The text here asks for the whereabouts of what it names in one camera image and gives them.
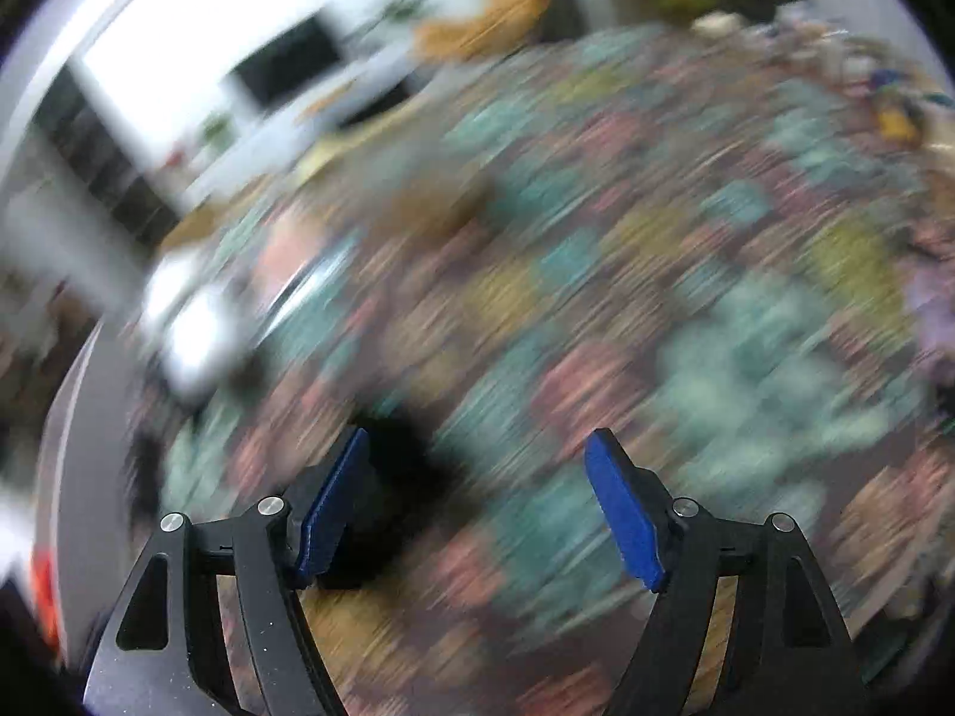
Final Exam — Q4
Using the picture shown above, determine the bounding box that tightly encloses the dark glass display cabinet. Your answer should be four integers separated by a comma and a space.
32, 61, 185, 245

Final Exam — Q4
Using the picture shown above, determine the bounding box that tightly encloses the yellow flat box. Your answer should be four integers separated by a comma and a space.
294, 135, 355, 176

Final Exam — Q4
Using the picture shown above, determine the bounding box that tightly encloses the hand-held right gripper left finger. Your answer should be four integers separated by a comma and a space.
82, 427, 374, 716

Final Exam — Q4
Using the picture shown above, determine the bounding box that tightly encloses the white plush item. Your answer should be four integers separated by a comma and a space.
140, 252, 256, 402

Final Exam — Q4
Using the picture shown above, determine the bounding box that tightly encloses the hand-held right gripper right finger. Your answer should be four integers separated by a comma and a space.
583, 428, 871, 716

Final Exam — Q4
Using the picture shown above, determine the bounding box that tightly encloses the black television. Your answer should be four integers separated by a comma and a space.
226, 10, 346, 110

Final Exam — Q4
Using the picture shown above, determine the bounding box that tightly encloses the orange lounge chair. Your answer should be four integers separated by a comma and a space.
412, 0, 566, 62

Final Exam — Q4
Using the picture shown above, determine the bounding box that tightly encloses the white storage box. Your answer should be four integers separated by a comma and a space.
33, 319, 167, 676

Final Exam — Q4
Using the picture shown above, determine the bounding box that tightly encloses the row of cosmetic bottles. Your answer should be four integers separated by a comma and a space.
692, 2, 955, 144

